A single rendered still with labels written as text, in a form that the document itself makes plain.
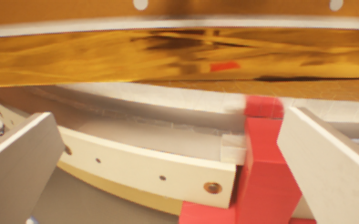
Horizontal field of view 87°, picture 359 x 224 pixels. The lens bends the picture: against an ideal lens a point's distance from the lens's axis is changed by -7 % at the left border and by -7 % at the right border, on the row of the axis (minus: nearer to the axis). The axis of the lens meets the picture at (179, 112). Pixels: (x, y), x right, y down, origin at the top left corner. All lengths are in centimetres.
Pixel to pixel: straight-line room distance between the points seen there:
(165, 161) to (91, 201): 18
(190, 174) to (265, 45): 12
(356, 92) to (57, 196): 39
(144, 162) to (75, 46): 11
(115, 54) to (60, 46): 5
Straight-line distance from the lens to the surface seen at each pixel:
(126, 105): 22
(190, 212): 18
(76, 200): 34
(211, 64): 18
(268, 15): 19
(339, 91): 21
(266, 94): 17
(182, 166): 16
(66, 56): 20
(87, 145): 20
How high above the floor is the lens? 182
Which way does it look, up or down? 31 degrees down
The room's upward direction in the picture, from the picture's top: 1 degrees counter-clockwise
